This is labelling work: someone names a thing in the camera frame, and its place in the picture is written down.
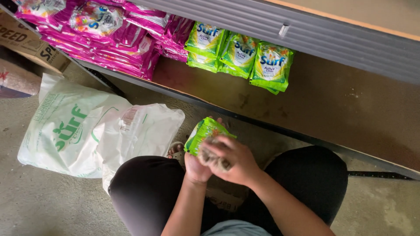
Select grey brown cleaning rag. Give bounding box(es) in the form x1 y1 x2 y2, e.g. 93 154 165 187
198 138 232 173

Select grey metal shelf rack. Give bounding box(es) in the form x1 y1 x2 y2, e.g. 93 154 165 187
0 0 420 181

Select clear shelf label clip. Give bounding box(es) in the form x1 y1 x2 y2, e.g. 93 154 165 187
278 22 291 38

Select person's black trousers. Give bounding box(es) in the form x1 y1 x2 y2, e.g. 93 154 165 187
108 146 348 236

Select flat cardboard piece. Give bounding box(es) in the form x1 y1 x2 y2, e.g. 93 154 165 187
205 179 250 212

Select person's right hand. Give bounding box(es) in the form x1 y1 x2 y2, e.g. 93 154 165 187
200 135 262 187

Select person's light blue shirt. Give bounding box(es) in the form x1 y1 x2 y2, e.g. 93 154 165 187
200 219 273 236

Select person's left hand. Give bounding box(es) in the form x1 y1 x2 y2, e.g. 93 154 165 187
184 116 227 185

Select brown cardboard box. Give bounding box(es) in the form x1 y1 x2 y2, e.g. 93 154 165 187
0 10 71 75

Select stacks of green packets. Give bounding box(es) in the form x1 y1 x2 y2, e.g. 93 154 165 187
184 21 295 95

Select pile of pink packets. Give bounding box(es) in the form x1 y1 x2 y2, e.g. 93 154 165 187
12 0 195 81

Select green detergent sachet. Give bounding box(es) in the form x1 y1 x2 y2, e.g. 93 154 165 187
184 117 237 156

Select white plastic bag green print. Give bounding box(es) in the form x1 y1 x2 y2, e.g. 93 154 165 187
17 73 186 194

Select person's foot in beige sandal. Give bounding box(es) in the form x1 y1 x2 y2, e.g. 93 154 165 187
167 141 186 168

